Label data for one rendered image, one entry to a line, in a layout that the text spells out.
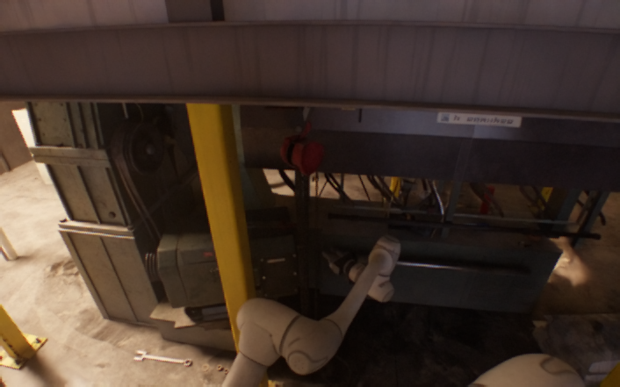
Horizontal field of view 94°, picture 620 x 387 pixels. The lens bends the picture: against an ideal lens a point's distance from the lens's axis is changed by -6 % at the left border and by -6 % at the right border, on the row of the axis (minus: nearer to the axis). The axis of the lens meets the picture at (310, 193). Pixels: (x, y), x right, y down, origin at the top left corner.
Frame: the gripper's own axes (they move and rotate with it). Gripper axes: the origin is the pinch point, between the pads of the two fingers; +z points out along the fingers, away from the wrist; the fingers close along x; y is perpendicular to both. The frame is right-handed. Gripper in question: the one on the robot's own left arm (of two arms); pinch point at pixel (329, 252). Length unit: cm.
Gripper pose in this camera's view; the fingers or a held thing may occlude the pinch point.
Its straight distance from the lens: 162.0
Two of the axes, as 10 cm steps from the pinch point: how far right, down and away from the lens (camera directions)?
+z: -6.4, -3.8, 6.7
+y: 0.0, -8.7, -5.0
